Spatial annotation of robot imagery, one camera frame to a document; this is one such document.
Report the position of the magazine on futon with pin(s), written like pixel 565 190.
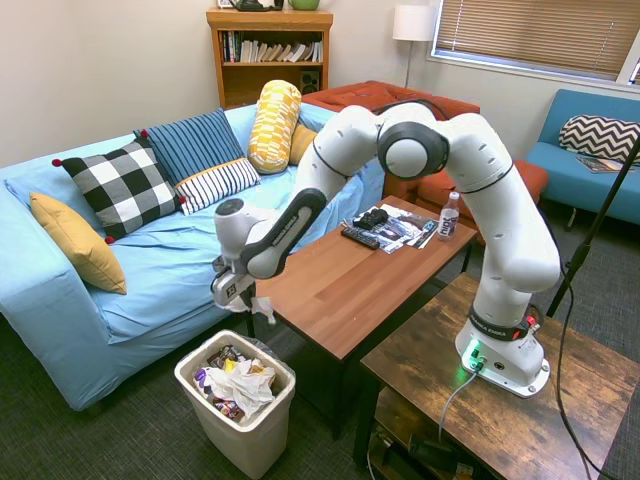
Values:
pixel 602 165

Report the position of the small mustard yellow pillow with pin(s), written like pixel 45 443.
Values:
pixel 302 145

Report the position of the orange ottoman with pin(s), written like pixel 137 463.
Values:
pixel 530 177

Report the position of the black tv remote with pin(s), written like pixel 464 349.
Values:
pixel 360 238

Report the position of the orange armchair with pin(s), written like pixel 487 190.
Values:
pixel 370 95

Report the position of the row of books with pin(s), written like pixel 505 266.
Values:
pixel 272 51

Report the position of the blue futon couch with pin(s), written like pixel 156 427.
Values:
pixel 585 195

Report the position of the wooden coffee table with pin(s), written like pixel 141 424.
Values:
pixel 360 285

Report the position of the grey gripper with tag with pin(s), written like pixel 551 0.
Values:
pixel 230 289

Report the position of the clear plastic bin liner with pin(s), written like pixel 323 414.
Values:
pixel 262 347

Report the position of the light blue sofa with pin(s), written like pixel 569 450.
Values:
pixel 165 260

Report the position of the black object atop bookshelf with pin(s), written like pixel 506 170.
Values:
pixel 252 4

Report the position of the small black speaker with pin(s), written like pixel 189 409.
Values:
pixel 310 81

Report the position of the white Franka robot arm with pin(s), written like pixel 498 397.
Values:
pixel 505 200

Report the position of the white tissue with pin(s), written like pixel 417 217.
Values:
pixel 262 306

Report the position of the yellow patterned bolster pillow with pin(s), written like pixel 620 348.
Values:
pixel 272 127

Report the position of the crumpled white plastic bag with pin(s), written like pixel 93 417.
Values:
pixel 245 387

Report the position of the beige plastic trash bin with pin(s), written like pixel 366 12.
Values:
pixel 250 440

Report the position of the wooden bookshelf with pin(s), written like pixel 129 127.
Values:
pixel 270 20

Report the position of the spread glossy magazines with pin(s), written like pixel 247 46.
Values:
pixel 407 230

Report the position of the white shade floor lamp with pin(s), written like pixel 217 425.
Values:
pixel 413 22

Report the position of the green round pot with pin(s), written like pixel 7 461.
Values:
pixel 304 4

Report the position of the black game controller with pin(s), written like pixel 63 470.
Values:
pixel 371 219

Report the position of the white navy striped pillow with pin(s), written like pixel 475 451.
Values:
pixel 220 182

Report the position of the rustic dark wood table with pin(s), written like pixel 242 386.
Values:
pixel 500 425

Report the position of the blue striped pillow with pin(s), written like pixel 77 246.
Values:
pixel 195 142

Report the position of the black white chevron pillow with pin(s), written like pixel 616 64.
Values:
pixel 597 137

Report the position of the large mustard yellow pillow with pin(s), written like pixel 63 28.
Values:
pixel 75 245

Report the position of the brown window blinds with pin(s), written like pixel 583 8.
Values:
pixel 535 30

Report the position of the clear plastic water bottle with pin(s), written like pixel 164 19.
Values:
pixel 448 222

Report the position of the black camera stand pole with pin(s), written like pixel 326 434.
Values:
pixel 597 220

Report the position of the black white checkered pillow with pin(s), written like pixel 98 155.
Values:
pixel 122 187

